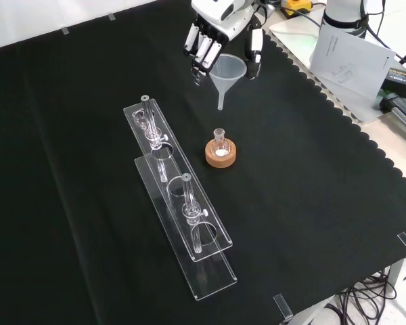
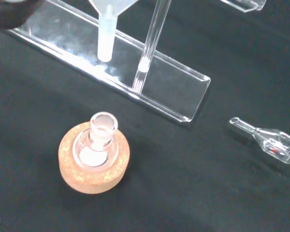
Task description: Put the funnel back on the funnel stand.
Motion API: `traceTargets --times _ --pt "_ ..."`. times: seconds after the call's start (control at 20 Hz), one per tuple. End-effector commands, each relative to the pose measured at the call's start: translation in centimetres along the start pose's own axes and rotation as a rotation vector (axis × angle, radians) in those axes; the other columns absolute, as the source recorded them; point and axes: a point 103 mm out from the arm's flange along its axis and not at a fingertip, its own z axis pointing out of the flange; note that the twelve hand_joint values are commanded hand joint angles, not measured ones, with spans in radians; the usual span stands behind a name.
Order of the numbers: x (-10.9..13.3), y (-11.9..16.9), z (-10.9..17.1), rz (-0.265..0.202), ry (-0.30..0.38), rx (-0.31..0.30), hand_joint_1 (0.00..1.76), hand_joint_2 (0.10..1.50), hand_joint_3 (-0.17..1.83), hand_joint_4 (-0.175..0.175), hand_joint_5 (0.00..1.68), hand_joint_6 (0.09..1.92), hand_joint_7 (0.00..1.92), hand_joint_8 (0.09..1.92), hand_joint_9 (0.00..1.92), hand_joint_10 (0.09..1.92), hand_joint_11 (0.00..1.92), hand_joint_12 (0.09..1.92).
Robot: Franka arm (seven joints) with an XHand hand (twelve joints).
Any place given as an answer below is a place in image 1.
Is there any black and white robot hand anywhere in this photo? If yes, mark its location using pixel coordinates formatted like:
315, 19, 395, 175
182, 0, 265, 87

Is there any clear plastic funnel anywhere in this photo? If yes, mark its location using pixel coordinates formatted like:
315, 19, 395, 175
208, 53, 248, 111

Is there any clear acrylic funnel stand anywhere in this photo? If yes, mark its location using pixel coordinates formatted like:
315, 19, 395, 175
122, 94, 238, 302

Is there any yellow stop button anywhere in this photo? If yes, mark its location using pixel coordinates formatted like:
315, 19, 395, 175
280, 0, 313, 17

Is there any small round-bottom glass flask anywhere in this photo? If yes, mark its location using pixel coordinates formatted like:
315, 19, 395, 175
211, 127, 230, 157

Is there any white printed paper sheet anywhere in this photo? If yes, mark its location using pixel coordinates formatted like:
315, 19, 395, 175
309, 25, 397, 100

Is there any black power adapter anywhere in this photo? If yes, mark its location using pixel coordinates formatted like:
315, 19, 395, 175
382, 66, 406, 100

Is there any black bench cloth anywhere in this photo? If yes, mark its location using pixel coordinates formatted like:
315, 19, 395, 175
0, 0, 406, 325

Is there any grey and black hand tool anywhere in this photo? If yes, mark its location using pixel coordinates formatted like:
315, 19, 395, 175
378, 93, 406, 137

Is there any cork ring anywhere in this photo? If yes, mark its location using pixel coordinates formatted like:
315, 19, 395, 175
204, 138, 240, 169

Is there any black cable bundle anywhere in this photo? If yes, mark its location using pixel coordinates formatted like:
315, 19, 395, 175
333, 267, 406, 325

